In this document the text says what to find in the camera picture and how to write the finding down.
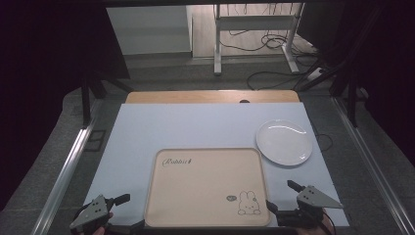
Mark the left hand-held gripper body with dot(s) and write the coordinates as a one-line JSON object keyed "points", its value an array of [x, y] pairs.
{"points": [[93, 211]]}

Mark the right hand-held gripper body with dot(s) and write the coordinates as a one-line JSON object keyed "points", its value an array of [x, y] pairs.
{"points": [[310, 209]]}

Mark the person's left hand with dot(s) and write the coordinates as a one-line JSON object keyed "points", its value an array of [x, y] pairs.
{"points": [[103, 225]]}

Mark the person's right hand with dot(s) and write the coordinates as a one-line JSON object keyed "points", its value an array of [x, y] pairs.
{"points": [[318, 230]]}

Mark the white round plate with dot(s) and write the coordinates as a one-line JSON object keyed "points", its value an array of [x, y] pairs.
{"points": [[284, 142]]}

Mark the beige tray with rabbit print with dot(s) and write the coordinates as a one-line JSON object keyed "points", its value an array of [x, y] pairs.
{"points": [[202, 189]]}

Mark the pale blue table mat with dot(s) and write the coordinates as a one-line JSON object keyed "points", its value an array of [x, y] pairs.
{"points": [[182, 127]]}

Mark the black metal stand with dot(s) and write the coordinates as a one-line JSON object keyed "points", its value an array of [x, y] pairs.
{"points": [[86, 98], [350, 98]]}

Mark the white power strip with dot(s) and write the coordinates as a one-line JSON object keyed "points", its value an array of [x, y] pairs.
{"points": [[314, 74]]}

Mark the white cabinet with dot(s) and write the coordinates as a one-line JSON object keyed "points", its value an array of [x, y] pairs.
{"points": [[150, 29]]}

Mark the aluminium rail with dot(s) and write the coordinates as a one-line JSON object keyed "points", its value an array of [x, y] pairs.
{"points": [[62, 182], [375, 169]]}

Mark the white metal desk frame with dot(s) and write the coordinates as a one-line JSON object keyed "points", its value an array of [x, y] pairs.
{"points": [[257, 22]]}

